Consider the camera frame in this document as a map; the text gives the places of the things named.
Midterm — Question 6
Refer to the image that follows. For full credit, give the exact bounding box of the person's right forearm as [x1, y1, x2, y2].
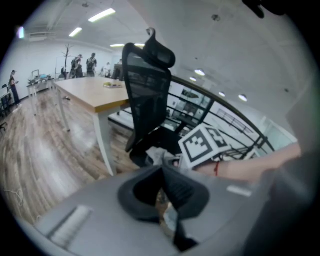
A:
[194, 141, 304, 183]

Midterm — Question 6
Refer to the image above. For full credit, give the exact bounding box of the white cloth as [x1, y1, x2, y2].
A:
[145, 146, 176, 166]

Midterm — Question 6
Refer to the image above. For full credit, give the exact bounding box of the small tray with items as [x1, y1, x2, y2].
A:
[103, 81, 124, 89]

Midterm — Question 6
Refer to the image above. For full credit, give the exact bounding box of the dark top table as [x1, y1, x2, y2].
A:
[26, 74, 55, 99]

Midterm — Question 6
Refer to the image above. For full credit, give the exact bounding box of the white rope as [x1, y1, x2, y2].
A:
[4, 188, 25, 209]

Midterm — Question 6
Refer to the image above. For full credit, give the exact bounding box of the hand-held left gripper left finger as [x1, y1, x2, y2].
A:
[117, 166, 165, 224]

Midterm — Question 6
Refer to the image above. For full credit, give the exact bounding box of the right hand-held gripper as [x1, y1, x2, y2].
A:
[161, 123, 233, 171]

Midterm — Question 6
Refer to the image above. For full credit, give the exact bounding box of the bare tree coat stand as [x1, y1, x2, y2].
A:
[60, 43, 75, 76]

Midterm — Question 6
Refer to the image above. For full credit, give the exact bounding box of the black mesh office chair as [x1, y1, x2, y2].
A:
[121, 26, 199, 169]

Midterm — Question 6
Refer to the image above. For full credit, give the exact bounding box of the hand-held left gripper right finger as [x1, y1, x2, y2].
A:
[161, 159, 211, 253]

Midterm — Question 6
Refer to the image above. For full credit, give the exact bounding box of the wooden table with white legs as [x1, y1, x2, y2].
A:
[53, 76, 131, 177]

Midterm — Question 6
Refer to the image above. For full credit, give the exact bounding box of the black metal railing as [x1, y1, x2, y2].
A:
[163, 74, 300, 161]

